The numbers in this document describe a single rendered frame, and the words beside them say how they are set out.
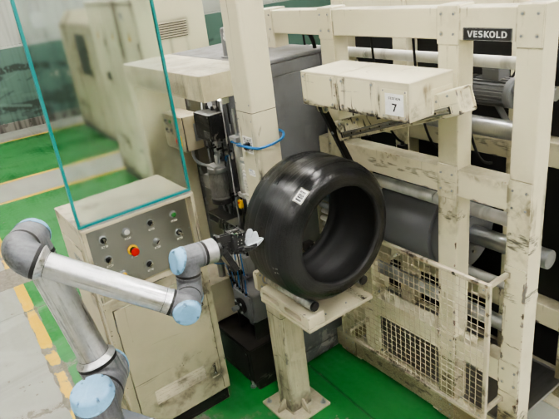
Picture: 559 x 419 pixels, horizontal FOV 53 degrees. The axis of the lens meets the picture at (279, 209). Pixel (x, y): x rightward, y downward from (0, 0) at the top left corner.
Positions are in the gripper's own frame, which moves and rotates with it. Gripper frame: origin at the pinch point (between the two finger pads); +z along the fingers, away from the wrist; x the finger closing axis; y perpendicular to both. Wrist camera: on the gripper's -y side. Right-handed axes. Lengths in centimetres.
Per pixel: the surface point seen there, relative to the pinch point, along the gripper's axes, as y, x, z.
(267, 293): -37.5, 21.1, 16.2
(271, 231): 4.9, -5.1, 1.9
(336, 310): -41, -5, 34
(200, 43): 53, 349, 169
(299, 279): -15.0, -12.0, 9.1
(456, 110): 48, -43, 57
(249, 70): 61, 28, 17
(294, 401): -112, 29, 35
